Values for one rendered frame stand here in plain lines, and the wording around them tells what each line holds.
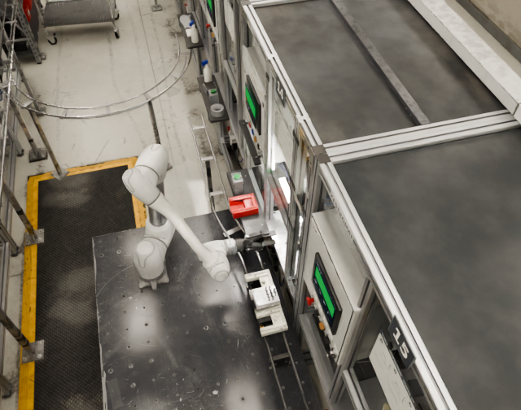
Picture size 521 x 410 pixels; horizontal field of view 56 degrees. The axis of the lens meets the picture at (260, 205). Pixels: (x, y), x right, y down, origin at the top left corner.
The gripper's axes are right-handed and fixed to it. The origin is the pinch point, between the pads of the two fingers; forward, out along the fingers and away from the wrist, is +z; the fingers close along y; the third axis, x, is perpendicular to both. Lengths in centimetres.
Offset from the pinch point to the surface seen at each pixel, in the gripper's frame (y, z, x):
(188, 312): -33, -53, -16
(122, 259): -33, -86, 30
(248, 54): 81, 3, 56
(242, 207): -8.7, -8.9, 32.3
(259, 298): -8.2, -14.7, -30.3
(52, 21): -73, -142, 405
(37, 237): -98, -160, 116
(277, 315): -14.3, -7.3, -39.3
